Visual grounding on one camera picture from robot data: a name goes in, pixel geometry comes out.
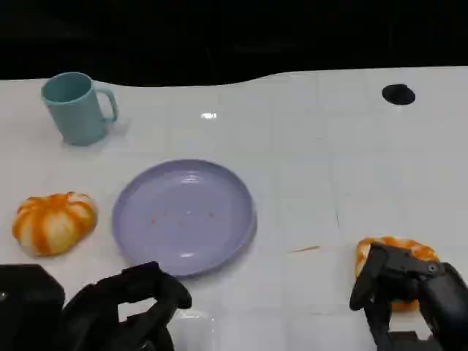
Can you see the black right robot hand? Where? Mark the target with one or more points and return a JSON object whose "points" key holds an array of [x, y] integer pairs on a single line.
{"points": [[442, 292]]}

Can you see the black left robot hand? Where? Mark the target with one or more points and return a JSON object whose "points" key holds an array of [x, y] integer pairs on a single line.
{"points": [[98, 314]]}

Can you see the orange white toy bread roll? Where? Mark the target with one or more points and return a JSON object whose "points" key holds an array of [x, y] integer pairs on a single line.
{"points": [[55, 223], [402, 244]]}

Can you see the lilac plate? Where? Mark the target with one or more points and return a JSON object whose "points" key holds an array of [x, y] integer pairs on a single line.
{"points": [[183, 215]]}

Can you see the pale green mug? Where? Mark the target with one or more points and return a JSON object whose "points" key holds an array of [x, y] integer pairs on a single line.
{"points": [[75, 113]]}

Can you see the black round table grommet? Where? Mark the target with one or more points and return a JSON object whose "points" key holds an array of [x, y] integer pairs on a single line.
{"points": [[398, 94]]}

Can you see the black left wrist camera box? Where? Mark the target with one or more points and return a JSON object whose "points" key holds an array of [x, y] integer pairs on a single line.
{"points": [[25, 311]]}

